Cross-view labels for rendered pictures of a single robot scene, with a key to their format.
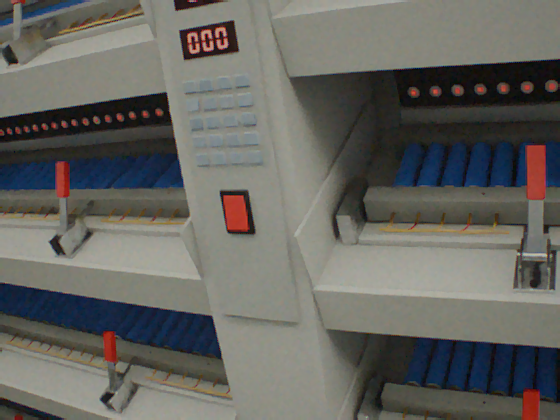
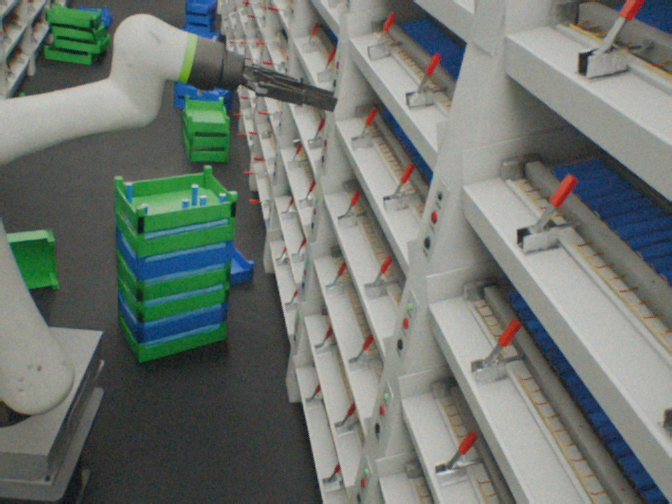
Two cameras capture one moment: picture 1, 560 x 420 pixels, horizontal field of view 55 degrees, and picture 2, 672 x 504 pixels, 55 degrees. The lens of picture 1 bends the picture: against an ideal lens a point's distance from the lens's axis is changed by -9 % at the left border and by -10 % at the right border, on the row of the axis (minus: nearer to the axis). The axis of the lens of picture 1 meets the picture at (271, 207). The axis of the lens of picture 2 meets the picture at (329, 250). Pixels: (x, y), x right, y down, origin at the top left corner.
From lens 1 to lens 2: 0.54 m
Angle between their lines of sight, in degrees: 42
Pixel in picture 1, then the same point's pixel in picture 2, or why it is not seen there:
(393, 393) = (533, 166)
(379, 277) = (536, 43)
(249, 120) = not seen: outside the picture
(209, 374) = not seen: hidden behind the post
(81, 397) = (401, 94)
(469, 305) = (551, 72)
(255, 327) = (478, 55)
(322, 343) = (497, 79)
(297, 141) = not seen: outside the picture
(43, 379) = (394, 78)
